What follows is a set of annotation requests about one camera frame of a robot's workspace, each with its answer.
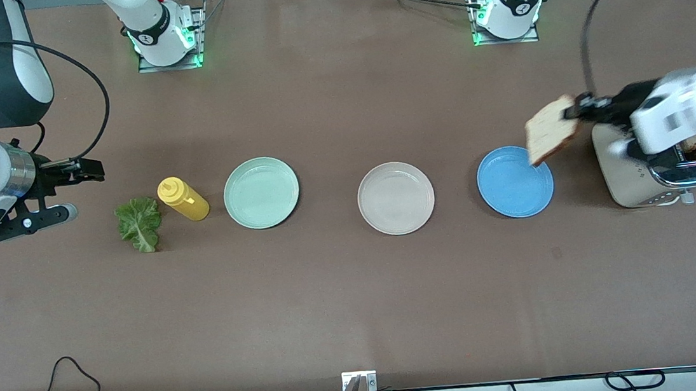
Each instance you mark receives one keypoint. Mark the mint green plate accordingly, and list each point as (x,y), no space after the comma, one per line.
(261,193)

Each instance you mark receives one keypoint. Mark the yellow mustard squeeze bottle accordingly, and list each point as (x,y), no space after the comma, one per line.
(186,201)

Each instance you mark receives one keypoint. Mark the blue plate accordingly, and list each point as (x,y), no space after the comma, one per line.
(517,192)

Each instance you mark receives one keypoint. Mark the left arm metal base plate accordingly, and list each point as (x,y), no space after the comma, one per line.
(499,41)

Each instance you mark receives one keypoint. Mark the beige plate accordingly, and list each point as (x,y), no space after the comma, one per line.
(396,198)

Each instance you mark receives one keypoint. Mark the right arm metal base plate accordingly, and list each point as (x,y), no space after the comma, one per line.
(201,31)

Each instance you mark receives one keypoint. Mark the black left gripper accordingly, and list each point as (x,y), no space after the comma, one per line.
(625,102)

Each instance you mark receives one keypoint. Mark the cream and chrome toaster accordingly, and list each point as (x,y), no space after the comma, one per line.
(625,185)

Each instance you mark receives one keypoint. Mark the round-topped bread slice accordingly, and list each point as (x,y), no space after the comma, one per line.
(695,143)

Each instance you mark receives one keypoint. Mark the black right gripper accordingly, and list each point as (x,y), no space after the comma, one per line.
(51,177)

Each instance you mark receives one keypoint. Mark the small white metal bracket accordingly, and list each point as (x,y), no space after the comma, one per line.
(369,382)

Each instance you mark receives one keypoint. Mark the green lettuce leaf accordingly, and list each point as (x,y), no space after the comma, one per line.
(140,222)

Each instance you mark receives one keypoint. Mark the square-cornered bread slice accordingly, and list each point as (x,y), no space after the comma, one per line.
(549,131)

